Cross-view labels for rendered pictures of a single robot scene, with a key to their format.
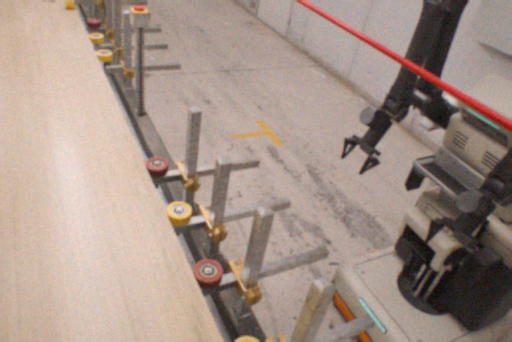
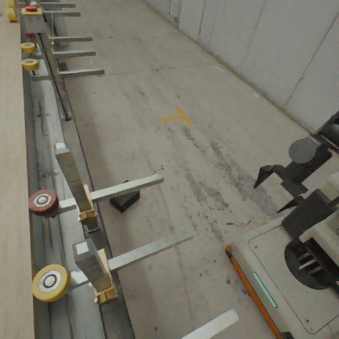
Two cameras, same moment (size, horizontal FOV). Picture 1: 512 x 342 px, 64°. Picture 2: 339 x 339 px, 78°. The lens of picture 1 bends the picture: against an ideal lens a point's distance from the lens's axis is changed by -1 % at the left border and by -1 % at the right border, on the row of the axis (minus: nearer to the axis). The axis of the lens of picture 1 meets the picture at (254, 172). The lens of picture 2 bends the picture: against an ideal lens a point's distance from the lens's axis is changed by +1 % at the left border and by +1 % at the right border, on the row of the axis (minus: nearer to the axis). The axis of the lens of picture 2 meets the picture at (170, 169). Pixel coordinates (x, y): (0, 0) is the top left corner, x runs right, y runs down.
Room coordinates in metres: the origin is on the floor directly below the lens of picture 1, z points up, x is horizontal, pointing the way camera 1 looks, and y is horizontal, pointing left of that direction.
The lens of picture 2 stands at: (0.84, -0.05, 1.50)
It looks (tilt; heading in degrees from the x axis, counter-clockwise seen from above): 49 degrees down; 1
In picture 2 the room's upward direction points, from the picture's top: 9 degrees clockwise
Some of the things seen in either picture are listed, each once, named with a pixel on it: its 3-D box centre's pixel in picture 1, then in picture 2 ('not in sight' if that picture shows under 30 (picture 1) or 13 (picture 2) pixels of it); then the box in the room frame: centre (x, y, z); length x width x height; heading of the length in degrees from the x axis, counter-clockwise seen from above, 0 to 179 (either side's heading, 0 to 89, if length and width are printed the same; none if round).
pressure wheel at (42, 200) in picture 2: (156, 175); (48, 208); (1.15, 0.34, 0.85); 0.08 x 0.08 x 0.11
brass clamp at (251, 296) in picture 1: (244, 281); not in sight; (0.77, -0.03, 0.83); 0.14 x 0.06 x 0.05; 33
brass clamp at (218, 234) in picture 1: (212, 223); (102, 276); (0.98, 0.10, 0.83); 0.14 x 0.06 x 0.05; 33
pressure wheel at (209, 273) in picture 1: (206, 282); not in sight; (0.72, 0.07, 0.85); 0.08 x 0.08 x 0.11
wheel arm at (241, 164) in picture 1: (207, 170); (108, 193); (1.25, 0.18, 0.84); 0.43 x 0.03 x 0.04; 123
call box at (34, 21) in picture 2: (139, 18); (35, 21); (1.79, 0.63, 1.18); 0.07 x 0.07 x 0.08; 33
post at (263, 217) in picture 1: (251, 272); not in sight; (0.75, -0.04, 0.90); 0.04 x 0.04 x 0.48; 33
